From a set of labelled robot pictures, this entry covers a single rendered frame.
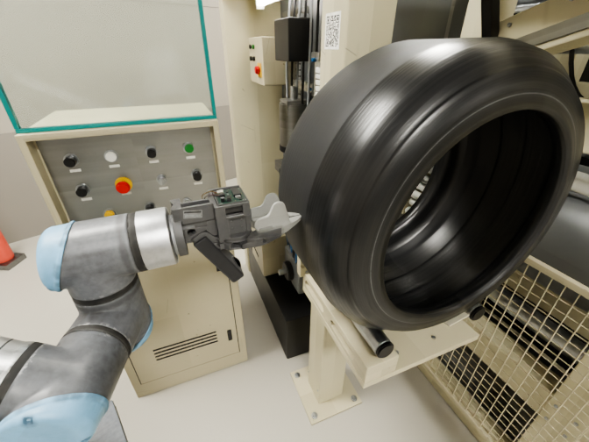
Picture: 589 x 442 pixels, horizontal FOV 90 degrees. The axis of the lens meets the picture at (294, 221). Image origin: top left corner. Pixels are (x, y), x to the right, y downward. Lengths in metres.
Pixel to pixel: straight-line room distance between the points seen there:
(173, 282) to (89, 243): 0.88
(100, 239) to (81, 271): 0.05
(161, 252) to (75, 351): 0.15
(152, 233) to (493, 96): 0.51
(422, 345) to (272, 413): 0.95
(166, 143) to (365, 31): 0.70
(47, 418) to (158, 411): 1.35
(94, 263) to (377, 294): 0.43
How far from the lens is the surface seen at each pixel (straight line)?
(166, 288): 1.35
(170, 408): 1.77
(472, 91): 0.49
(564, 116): 0.67
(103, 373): 0.48
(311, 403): 1.66
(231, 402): 1.70
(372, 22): 0.83
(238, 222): 0.48
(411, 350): 0.89
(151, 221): 0.46
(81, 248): 0.48
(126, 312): 0.53
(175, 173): 1.15
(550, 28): 0.93
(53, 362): 0.47
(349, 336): 0.79
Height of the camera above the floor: 1.48
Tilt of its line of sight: 30 degrees down
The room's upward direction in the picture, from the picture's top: straight up
